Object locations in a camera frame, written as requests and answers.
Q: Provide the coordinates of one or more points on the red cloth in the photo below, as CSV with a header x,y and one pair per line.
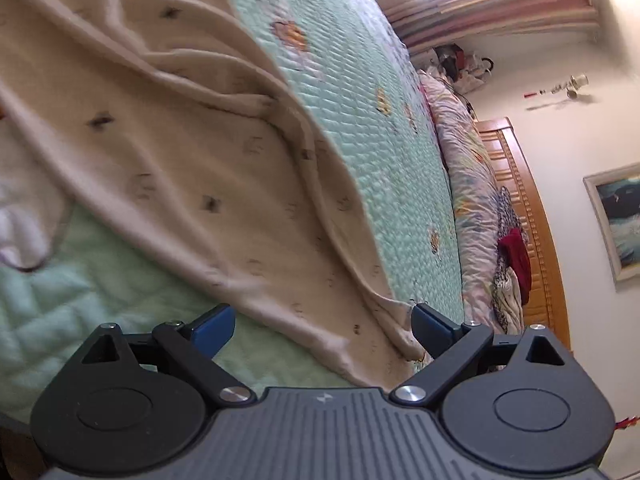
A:
x,y
515,255

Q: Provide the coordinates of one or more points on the green quilted bedspread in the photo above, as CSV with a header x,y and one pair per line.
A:
x,y
375,160

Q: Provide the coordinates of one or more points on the cream smiley print garment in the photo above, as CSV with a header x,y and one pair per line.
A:
x,y
175,160

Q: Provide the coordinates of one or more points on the pile of bags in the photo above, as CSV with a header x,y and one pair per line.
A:
x,y
460,67

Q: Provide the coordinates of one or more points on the cream crumpled cloth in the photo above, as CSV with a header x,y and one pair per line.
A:
x,y
507,300

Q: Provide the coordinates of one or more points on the framed picture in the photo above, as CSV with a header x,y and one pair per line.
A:
x,y
620,220

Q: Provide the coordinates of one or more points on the wooden headboard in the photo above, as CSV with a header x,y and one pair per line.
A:
x,y
540,220

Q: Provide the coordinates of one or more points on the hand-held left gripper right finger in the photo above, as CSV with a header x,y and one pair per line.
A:
x,y
432,330

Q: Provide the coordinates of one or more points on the floral comforter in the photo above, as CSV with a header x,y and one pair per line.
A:
x,y
465,170

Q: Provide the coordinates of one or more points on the wall hook ornament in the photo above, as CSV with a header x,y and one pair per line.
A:
x,y
577,82

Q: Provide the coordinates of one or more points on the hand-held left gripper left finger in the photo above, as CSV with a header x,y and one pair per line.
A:
x,y
215,332

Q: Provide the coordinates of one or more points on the dark patterned cloth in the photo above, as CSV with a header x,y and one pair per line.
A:
x,y
507,210

